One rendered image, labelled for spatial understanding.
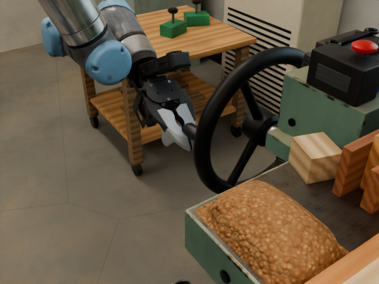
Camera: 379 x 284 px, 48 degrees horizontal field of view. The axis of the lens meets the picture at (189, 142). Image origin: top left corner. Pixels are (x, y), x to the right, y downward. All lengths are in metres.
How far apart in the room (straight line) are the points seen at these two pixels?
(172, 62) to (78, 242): 1.09
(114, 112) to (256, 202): 1.68
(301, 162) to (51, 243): 1.33
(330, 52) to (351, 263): 0.28
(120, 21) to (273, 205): 0.57
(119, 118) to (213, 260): 1.60
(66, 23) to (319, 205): 0.45
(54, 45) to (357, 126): 0.54
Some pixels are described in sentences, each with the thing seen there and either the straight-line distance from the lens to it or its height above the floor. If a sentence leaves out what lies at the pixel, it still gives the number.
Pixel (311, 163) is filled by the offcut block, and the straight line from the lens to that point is 0.49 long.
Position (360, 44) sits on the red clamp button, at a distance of 0.56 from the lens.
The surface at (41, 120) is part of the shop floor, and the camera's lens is 2.44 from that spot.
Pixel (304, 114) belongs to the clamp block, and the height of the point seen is 0.92.
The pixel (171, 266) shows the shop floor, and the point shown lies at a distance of 1.57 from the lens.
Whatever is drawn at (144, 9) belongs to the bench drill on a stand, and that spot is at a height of 0.46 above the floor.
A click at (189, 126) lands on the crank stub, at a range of 0.73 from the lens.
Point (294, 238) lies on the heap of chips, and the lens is 0.40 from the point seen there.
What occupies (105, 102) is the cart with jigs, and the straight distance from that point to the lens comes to 2.15.
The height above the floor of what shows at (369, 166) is 0.93.
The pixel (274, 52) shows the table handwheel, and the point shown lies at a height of 0.95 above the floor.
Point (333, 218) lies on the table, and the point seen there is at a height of 0.90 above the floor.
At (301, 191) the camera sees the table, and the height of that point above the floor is 0.90.
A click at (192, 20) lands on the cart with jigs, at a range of 2.05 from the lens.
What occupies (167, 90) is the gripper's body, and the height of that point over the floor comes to 0.85.
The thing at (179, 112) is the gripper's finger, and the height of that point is 0.82.
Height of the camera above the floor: 1.22
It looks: 35 degrees down
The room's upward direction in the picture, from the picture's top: straight up
